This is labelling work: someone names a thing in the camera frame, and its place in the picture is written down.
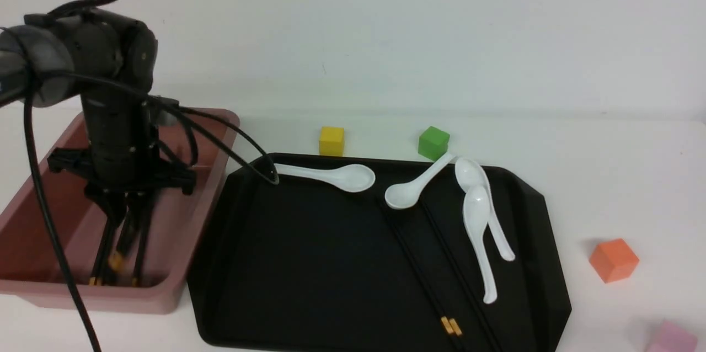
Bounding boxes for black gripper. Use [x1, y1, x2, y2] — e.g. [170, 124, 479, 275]
[47, 145, 196, 215]

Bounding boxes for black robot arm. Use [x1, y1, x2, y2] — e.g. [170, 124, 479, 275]
[2, 10, 196, 204]

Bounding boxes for black chopstick in bin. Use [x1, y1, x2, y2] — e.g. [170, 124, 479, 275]
[108, 210, 139, 273]
[88, 218, 116, 286]

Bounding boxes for black plastic tray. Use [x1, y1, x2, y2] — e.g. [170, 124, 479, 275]
[188, 153, 572, 351]

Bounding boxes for yellow cube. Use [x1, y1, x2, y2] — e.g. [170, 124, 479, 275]
[318, 126, 345, 157]

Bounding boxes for white spoon near yellow cube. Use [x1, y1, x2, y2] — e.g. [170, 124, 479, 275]
[275, 164, 376, 193]

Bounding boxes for white spoon centre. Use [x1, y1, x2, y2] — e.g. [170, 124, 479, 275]
[384, 152, 457, 210]

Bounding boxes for green cube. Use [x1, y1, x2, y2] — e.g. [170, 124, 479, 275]
[417, 126, 451, 162]

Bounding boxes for white spoon upper right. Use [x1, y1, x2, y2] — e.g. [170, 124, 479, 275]
[454, 157, 516, 262]

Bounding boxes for black chopstick on tray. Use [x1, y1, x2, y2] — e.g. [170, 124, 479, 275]
[374, 196, 466, 351]
[420, 199, 502, 351]

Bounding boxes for white spoon lower right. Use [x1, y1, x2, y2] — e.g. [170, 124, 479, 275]
[462, 185, 498, 305]

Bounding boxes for orange cube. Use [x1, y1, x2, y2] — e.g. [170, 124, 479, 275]
[589, 238, 640, 284]

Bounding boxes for pink cube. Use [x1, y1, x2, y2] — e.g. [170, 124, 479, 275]
[645, 321, 698, 352]

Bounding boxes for black cable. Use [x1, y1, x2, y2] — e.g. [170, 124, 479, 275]
[0, 0, 280, 352]

